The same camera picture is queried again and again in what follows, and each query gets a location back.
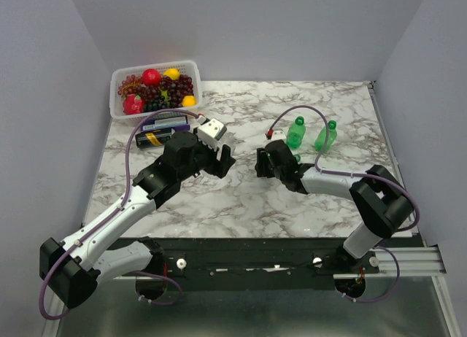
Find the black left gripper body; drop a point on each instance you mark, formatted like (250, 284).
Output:
(206, 160)

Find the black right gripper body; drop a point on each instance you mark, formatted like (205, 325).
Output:
(279, 176)

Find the green bottle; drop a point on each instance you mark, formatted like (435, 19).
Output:
(296, 133)
(326, 137)

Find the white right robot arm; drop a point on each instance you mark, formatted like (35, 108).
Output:
(383, 204)

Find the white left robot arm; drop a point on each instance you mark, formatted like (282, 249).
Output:
(73, 268)

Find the black drink can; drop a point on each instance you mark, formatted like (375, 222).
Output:
(150, 139)

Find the purple flat box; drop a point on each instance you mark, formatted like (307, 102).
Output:
(179, 123)

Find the yellow lemon front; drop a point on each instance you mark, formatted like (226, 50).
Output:
(188, 101)

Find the yellow lemon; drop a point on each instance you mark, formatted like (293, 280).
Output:
(188, 101)
(172, 73)

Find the black grape bunch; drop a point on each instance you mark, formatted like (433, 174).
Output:
(155, 103)

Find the dark red grape bunch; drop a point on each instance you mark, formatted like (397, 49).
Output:
(173, 90)

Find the pink dragon fruit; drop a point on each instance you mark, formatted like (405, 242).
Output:
(133, 105)

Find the yellow lemon back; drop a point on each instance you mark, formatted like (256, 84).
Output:
(172, 73)

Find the white plastic basket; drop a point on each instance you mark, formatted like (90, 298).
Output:
(187, 67)

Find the red apple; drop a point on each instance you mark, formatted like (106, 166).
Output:
(151, 77)

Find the red grape bunch left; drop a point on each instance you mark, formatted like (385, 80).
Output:
(130, 85)

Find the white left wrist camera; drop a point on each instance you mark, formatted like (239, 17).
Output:
(210, 131)

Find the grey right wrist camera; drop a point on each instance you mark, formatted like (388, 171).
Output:
(275, 134)

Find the black base frame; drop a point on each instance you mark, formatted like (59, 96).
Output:
(255, 264)

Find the aluminium rail right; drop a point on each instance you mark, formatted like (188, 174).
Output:
(412, 261)

